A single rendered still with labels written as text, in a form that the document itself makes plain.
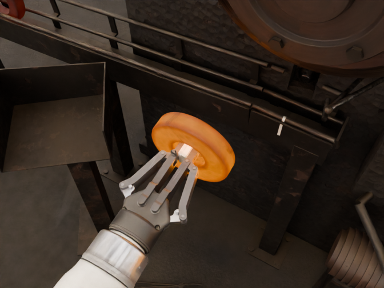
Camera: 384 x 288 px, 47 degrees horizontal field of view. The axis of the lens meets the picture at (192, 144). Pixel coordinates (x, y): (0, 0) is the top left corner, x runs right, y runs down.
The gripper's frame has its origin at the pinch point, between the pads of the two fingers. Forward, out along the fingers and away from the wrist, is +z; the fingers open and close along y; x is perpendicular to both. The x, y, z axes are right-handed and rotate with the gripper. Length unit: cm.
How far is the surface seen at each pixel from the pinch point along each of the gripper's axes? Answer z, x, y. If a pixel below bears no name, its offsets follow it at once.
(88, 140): 1.2, -23.9, -30.2
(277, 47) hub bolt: 14.5, 14.4, 7.7
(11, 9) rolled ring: 24, -20, -73
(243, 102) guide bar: 22.4, -14.4, 0.1
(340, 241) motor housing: 10.6, -33.2, 32.0
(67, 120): 3.4, -24.4, -38.8
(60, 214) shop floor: -6, -84, -55
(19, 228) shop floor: -18, -83, -64
